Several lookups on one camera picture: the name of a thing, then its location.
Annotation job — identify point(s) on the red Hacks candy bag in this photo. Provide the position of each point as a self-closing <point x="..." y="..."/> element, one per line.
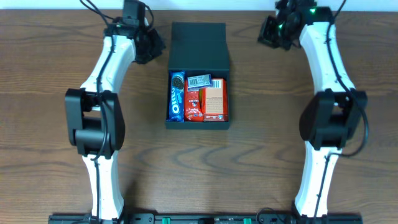
<point x="192" y="105"/>

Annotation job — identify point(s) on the dark green box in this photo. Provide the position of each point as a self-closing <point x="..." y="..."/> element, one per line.
<point x="198" y="49"/>

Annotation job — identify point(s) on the red carton box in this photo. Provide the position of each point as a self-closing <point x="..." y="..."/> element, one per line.
<point x="214" y="101"/>

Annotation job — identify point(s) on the small blue box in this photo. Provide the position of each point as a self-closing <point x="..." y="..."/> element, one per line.
<point x="198" y="82"/>

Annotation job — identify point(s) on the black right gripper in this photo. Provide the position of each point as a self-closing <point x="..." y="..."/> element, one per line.
<point x="268" y="32"/>

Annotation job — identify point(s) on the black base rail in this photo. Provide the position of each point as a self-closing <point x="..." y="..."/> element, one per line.
<point x="265" y="216"/>

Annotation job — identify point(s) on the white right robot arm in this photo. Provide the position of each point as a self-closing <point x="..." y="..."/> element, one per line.
<point x="334" y="123"/>

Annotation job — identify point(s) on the blue Oreo cookie pack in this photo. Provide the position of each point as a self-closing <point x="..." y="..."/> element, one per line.
<point x="177" y="90"/>

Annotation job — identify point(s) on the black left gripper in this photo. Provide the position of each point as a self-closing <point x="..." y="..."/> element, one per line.
<point x="160" y="46"/>

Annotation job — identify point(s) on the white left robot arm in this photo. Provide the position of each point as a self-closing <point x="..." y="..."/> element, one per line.
<point x="95" y="120"/>

